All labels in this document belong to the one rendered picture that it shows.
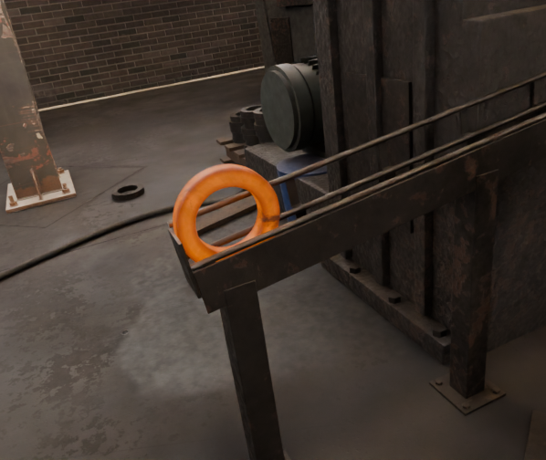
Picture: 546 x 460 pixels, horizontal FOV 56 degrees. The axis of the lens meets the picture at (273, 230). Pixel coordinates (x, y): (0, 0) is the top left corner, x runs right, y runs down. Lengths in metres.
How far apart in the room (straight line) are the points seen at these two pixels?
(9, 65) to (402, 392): 2.66
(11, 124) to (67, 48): 3.62
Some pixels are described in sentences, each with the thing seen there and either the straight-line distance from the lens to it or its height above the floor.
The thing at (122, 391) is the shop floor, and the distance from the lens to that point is 1.60.
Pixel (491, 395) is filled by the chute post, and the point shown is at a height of 0.01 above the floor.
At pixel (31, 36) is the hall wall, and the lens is 6.84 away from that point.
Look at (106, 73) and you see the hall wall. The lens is 6.92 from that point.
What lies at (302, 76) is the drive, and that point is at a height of 0.63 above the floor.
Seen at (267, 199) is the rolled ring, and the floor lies 0.66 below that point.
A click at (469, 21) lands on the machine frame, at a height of 0.87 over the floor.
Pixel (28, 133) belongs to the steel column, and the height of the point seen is 0.40.
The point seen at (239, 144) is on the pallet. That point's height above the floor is 0.14.
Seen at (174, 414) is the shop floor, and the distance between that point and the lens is 1.46.
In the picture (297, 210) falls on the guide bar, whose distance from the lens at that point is 0.96.
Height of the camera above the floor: 0.98
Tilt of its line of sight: 25 degrees down
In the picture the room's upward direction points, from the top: 8 degrees counter-clockwise
